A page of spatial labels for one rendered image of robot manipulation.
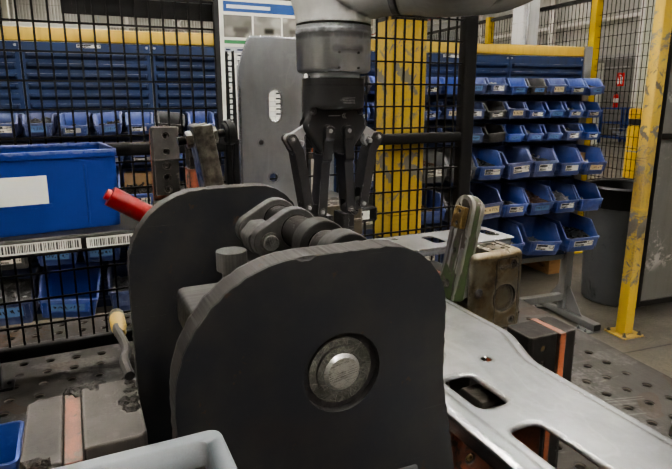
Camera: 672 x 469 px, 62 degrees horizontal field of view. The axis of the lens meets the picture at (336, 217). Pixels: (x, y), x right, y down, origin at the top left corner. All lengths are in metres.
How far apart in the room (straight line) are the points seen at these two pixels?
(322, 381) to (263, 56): 0.77
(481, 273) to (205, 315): 0.59
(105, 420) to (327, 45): 0.46
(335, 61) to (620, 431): 0.45
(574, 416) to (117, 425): 0.34
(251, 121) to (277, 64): 0.10
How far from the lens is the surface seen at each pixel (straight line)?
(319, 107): 0.67
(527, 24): 5.19
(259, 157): 0.95
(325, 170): 0.69
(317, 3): 0.66
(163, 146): 0.93
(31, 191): 1.00
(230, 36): 1.23
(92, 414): 0.35
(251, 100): 0.94
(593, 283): 3.82
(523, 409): 0.50
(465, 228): 0.74
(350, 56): 0.66
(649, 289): 3.47
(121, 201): 0.64
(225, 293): 0.20
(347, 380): 0.23
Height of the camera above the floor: 1.25
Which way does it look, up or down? 12 degrees down
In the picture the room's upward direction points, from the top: straight up
